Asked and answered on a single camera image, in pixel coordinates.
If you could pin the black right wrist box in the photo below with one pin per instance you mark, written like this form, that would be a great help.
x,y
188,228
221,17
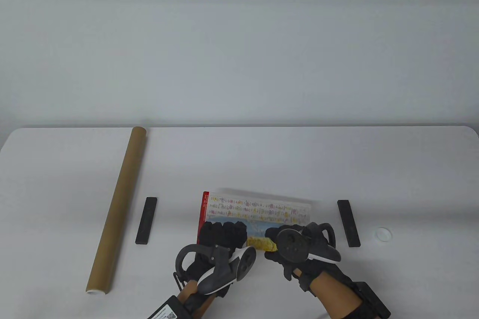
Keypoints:
x,y
374,300

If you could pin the brown cardboard mailing tube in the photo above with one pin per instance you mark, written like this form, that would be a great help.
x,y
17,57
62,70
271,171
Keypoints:
x,y
119,199

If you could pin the black labelled left wrist box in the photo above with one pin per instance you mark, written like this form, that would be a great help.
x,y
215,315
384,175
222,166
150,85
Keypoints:
x,y
168,309

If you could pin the colourful paper map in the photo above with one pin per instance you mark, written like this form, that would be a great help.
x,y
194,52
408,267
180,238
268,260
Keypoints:
x,y
258,210

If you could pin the person's left forearm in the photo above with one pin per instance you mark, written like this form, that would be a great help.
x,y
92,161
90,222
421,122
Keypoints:
x,y
198,302

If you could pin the person's right hand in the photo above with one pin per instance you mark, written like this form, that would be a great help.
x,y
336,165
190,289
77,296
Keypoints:
x,y
314,270

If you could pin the person's left hand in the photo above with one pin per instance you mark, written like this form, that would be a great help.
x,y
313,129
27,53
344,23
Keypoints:
x,y
224,235

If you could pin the black white right hand controller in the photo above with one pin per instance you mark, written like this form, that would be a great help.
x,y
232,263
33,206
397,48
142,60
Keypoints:
x,y
293,242

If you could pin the black bar paperweight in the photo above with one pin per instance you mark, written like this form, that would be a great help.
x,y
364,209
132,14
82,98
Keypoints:
x,y
146,221
348,223

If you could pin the white round tube cap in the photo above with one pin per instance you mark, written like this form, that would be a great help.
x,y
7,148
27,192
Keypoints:
x,y
383,234

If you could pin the person's right forearm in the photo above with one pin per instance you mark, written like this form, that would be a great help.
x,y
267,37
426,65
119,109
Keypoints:
x,y
336,296

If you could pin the black white left hand controller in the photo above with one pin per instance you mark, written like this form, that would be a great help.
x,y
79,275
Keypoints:
x,y
224,274

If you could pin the black white hand controller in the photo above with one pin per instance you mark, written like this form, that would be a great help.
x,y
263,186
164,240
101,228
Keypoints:
x,y
224,274
293,242

